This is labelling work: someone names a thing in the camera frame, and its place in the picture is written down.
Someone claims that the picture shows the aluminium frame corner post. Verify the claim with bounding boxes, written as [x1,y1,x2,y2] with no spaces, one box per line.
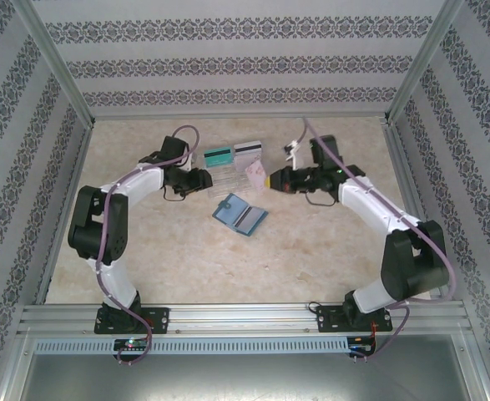
[8,0,96,126]
[384,0,467,124]

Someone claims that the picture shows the small controller circuit board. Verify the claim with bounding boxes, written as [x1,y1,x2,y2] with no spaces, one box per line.
[113,338,152,352]
[348,335,378,353]

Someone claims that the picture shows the grey sheet metal tray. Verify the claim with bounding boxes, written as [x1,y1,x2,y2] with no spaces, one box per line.
[0,353,490,401]

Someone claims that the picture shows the teal striped card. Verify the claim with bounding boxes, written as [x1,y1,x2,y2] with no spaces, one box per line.
[203,146,235,168]

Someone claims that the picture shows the clear acrylic card organizer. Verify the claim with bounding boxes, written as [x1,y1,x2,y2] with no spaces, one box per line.
[204,155,267,201]

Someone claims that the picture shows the pink patterned card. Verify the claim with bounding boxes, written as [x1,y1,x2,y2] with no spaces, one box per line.
[243,161,270,195]

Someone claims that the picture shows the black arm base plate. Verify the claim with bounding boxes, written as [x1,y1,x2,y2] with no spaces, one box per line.
[95,307,171,336]
[316,305,395,334]

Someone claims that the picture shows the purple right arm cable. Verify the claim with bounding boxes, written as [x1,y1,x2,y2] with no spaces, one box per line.
[301,117,457,364]

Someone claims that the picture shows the aluminium table side rail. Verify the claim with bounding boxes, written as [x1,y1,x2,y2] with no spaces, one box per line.
[382,119,452,302]
[33,120,96,306]

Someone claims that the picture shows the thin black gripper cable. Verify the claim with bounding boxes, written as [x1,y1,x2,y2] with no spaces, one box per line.
[306,190,340,208]
[163,185,189,202]

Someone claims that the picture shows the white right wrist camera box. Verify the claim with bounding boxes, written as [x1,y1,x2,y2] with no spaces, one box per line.
[284,140,303,170]

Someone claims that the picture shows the thin black left gripper cable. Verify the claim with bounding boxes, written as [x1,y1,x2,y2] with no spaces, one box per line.
[163,185,189,202]

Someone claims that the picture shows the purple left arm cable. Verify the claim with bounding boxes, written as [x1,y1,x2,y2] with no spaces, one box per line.
[94,124,200,367]

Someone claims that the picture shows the pale lilac card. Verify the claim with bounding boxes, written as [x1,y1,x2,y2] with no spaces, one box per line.
[233,156,263,173]

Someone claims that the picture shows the thin black right gripper cable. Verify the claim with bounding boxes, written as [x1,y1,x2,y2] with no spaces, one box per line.
[306,190,340,208]

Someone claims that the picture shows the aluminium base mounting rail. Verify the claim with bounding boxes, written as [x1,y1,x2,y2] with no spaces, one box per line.
[17,302,473,335]

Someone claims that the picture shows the blue card holder wallet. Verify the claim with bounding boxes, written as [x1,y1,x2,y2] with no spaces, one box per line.
[210,192,270,239]

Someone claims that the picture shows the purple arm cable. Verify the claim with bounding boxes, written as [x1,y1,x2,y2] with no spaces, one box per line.
[94,124,200,367]
[301,117,457,364]

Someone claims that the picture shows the slotted grey cable duct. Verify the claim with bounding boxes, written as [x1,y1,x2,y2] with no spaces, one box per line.
[33,337,350,354]

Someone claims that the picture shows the white black-striped card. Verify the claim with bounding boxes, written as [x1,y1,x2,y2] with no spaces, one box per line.
[232,141,264,160]

